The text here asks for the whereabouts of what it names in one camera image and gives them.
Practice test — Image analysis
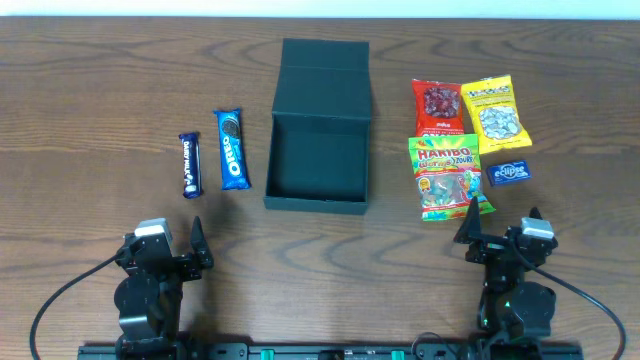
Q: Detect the red Hacks candy bag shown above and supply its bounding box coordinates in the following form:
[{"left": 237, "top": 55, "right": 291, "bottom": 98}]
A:
[{"left": 411, "top": 79, "right": 464, "bottom": 137}]

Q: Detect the blue Eclipse mints tin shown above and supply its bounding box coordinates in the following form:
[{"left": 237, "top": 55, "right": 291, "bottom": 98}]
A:
[{"left": 486, "top": 160, "right": 531, "bottom": 186}]

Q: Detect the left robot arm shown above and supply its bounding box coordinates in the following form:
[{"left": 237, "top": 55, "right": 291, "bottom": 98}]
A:
[{"left": 114, "top": 217, "right": 214, "bottom": 359}]

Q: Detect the black mounting rail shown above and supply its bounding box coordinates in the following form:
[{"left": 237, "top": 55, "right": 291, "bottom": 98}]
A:
[{"left": 77, "top": 341, "right": 585, "bottom": 360}]

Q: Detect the blue Oreo cookie pack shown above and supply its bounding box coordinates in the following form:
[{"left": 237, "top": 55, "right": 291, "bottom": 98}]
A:
[{"left": 213, "top": 108, "right": 251, "bottom": 190}]

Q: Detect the green Haribo worms bag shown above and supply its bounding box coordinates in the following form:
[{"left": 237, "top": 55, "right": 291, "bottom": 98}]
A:
[{"left": 408, "top": 134, "right": 495, "bottom": 222}]

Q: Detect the yellow Hacks candy bag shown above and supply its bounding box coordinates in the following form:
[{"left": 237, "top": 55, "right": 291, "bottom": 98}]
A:
[{"left": 461, "top": 75, "right": 532, "bottom": 154}]

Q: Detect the dark green gift box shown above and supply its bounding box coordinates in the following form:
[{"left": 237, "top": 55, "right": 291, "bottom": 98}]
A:
[{"left": 264, "top": 38, "right": 373, "bottom": 215}]

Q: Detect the Dairy Milk chocolate bar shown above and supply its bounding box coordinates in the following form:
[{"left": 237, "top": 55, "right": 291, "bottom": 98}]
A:
[{"left": 179, "top": 132, "right": 202, "bottom": 199}]

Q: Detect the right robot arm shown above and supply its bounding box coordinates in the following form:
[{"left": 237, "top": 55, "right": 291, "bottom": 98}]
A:
[{"left": 453, "top": 198, "right": 558, "bottom": 359}]

